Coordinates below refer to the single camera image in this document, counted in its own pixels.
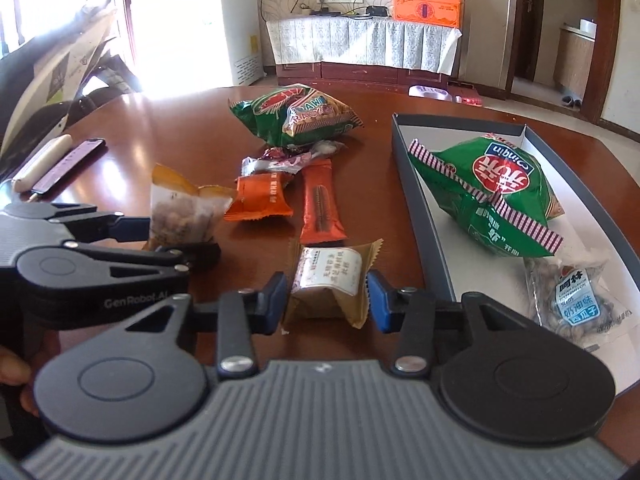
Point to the clear sunflower seed packet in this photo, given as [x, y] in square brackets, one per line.
[575, 300]

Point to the dark wooden door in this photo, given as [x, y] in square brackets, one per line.
[524, 20]

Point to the grey slippers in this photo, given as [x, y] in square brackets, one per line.
[571, 102]

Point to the person's left hand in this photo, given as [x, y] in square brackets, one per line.
[17, 365]

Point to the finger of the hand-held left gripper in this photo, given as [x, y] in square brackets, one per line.
[136, 227]
[165, 257]

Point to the black power strip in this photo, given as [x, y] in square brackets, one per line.
[325, 12]

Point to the green bag with striped edges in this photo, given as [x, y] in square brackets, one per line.
[480, 195]

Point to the dark wooden television cabinet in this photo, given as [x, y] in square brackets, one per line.
[360, 74]

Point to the purple plastic bottle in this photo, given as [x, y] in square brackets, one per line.
[430, 94]

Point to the gold pastry packet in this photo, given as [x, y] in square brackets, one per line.
[327, 272]

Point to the black router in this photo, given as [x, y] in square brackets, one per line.
[377, 11]

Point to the small orange snack packet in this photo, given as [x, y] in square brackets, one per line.
[260, 200]

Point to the grey box tray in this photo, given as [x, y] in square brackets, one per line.
[425, 230]

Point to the white chest freezer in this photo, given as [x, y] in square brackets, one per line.
[235, 30]

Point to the yellow clear nut packet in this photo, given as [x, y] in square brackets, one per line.
[180, 215]

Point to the wooden kitchen cabinet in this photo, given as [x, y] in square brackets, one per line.
[575, 62]

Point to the long orange-brown bar packet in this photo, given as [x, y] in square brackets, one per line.
[322, 205]

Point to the white lace cloth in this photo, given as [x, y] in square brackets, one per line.
[360, 40]

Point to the dark red candy wrapper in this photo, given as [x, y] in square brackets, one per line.
[285, 154]

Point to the silver maroon snack packet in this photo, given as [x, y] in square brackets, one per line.
[260, 165]

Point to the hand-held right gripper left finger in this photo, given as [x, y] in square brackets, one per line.
[277, 296]

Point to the purple smartphone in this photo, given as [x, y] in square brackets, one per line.
[70, 162]

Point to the red packet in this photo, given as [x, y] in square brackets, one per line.
[467, 100]

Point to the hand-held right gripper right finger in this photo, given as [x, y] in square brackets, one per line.
[376, 301]

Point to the green cracker bag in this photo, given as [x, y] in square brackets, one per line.
[300, 115]

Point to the white container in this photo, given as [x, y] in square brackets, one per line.
[587, 28]

